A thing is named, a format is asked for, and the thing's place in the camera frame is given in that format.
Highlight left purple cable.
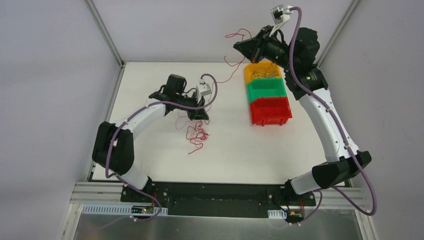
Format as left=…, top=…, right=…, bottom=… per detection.
left=105, top=73, right=219, bottom=223

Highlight green plastic bin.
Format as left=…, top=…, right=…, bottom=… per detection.
left=246, top=77, right=287, bottom=103

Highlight red wires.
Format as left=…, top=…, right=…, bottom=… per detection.
left=174, top=110, right=211, bottom=155

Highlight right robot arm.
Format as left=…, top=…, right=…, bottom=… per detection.
left=233, top=25, right=372, bottom=205

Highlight circuit board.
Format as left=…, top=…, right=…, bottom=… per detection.
left=131, top=205, right=154, bottom=215
left=285, top=212, right=304, bottom=224

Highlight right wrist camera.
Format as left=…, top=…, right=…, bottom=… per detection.
left=269, top=4, right=293, bottom=36

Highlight yellow plastic bin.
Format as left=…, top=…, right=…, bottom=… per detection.
left=244, top=61, right=283, bottom=84

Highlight left white cable duct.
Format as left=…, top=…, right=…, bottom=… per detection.
left=81, top=204, right=168, bottom=217

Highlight white cable duct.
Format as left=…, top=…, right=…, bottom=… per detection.
left=81, top=204, right=168, bottom=217
left=267, top=209, right=287, bottom=220

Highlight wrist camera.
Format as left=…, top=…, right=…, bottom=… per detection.
left=195, top=79, right=212, bottom=102
left=269, top=4, right=293, bottom=36

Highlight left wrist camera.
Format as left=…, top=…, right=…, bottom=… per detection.
left=195, top=79, right=212, bottom=102

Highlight right circuit board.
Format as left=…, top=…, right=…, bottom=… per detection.
left=285, top=212, right=304, bottom=224

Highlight right white cable duct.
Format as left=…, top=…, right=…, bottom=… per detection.
left=267, top=209, right=287, bottom=220

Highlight left circuit board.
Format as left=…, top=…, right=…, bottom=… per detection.
left=131, top=205, right=154, bottom=215

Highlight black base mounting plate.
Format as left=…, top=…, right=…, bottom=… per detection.
left=120, top=181, right=317, bottom=219

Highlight red plastic bin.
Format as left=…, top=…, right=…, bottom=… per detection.
left=250, top=96, right=293, bottom=126

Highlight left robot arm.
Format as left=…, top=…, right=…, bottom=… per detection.
left=91, top=74, right=212, bottom=203

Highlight aluminium frame rail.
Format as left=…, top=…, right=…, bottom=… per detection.
left=59, top=182, right=378, bottom=240

